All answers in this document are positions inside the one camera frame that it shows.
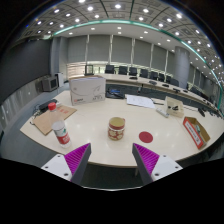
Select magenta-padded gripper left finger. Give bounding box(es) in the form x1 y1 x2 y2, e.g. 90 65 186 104
40 142 92 186

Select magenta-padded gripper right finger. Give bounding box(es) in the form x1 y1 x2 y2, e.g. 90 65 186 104
131 142 184 186

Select clear plastic bottle red cap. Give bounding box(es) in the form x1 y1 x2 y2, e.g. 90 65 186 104
47 101 73 149

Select flat round red coaster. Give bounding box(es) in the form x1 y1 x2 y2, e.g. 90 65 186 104
138 130 154 144

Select red and cream mug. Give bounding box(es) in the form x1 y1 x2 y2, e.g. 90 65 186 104
107 116 127 141

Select brown kraft paper envelope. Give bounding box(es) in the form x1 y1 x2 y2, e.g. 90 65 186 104
31 104 78 136

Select open cardboard box red side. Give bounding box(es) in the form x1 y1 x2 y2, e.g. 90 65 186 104
182 116 212 150

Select white paper sheets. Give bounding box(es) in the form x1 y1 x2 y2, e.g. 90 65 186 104
125 94 157 110

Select small beige cardboard box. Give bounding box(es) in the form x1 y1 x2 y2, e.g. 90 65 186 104
164 95 185 119

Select large white cardboard box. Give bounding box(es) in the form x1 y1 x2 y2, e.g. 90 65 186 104
68 75 107 107

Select black bag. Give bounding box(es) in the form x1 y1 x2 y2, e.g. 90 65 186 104
105 87 126 100

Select grey box monitor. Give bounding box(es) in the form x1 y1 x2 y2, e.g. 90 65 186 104
41 75 60 93

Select long curved conference desk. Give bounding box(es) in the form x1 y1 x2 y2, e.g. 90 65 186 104
68 73 221 114

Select row of black office chairs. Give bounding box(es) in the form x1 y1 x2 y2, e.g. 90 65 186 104
104 64 208 98

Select round ceiling lights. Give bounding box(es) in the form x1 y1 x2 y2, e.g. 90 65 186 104
33 0 224 78

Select black device with cables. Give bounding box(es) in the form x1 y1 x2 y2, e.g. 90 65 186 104
36 98 59 113

